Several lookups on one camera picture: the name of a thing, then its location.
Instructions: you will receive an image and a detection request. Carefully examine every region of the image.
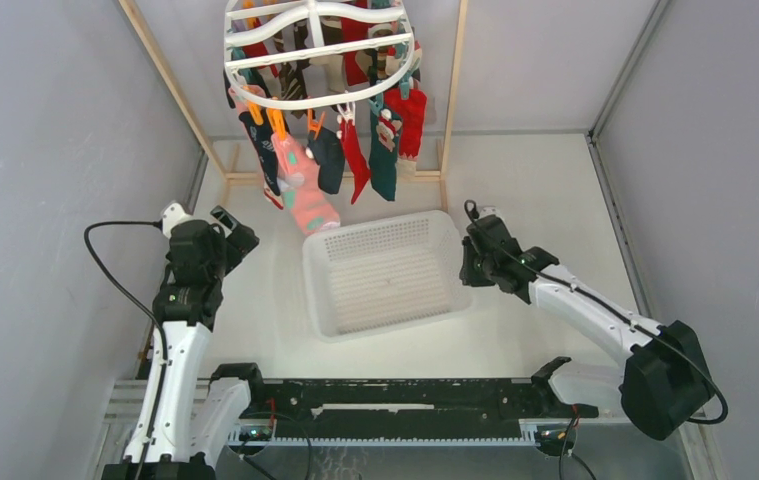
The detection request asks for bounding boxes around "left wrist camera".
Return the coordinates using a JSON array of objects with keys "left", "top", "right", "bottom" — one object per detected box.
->
[{"left": 158, "top": 201, "right": 194, "bottom": 239}]

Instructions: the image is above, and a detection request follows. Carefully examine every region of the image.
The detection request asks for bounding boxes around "pink patterned sock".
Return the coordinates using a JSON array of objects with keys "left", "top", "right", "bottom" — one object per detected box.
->
[{"left": 271, "top": 133, "right": 341, "bottom": 236}]

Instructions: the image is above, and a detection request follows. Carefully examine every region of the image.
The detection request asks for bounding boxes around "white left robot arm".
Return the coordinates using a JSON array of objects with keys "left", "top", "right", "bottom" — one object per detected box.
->
[{"left": 101, "top": 202, "right": 268, "bottom": 479}]

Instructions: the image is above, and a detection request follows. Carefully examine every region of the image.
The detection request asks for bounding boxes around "dark teal sock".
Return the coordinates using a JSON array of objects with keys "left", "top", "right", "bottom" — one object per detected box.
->
[{"left": 368, "top": 100, "right": 401, "bottom": 201}]

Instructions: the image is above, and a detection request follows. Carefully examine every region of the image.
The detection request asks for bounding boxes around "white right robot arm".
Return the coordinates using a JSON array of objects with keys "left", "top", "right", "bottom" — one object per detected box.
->
[{"left": 459, "top": 209, "right": 729, "bottom": 440}]

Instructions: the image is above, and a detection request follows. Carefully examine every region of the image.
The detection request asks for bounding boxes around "navy blue sock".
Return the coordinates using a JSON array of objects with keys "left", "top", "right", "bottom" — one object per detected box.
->
[{"left": 306, "top": 127, "right": 346, "bottom": 195}]

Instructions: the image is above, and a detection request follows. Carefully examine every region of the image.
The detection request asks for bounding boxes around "white round clip hanger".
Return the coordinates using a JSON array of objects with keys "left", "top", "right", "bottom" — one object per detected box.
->
[{"left": 223, "top": 1, "right": 420, "bottom": 111}]

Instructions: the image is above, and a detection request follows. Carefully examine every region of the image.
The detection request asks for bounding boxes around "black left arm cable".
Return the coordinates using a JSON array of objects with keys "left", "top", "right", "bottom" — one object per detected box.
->
[{"left": 83, "top": 220, "right": 172, "bottom": 480}]

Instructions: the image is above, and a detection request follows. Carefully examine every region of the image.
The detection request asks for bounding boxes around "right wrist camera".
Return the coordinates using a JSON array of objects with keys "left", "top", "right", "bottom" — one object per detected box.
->
[{"left": 477, "top": 206, "right": 501, "bottom": 223}]

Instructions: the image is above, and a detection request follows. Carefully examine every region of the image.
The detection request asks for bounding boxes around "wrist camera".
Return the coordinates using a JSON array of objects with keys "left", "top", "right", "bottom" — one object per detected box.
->
[
  {"left": 477, "top": 206, "right": 501, "bottom": 223},
  {"left": 158, "top": 201, "right": 194, "bottom": 239}
]

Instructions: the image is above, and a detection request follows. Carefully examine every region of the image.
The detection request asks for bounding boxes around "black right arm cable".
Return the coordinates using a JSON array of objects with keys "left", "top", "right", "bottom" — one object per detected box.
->
[{"left": 463, "top": 199, "right": 730, "bottom": 426}]

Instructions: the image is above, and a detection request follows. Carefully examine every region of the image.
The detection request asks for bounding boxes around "wooden hanging rack frame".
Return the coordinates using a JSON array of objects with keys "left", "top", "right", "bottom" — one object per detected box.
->
[{"left": 119, "top": 1, "right": 468, "bottom": 210}]

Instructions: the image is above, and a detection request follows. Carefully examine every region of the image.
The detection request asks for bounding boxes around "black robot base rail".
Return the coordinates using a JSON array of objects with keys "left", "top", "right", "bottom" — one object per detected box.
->
[{"left": 227, "top": 364, "right": 600, "bottom": 446}]

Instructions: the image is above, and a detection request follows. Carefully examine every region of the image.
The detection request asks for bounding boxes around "white plastic basket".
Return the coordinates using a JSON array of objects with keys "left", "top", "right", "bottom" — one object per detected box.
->
[{"left": 302, "top": 210, "right": 475, "bottom": 342}]

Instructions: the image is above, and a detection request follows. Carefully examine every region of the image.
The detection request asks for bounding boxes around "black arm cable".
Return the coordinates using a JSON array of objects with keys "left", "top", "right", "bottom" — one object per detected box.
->
[
  {"left": 463, "top": 199, "right": 730, "bottom": 426},
  {"left": 83, "top": 220, "right": 172, "bottom": 480}
]

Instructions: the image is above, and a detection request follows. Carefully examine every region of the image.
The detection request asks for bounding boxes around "red hanging sock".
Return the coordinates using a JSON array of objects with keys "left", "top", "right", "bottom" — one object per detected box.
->
[{"left": 337, "top": 102, "right": 371, "bottom": 205}]

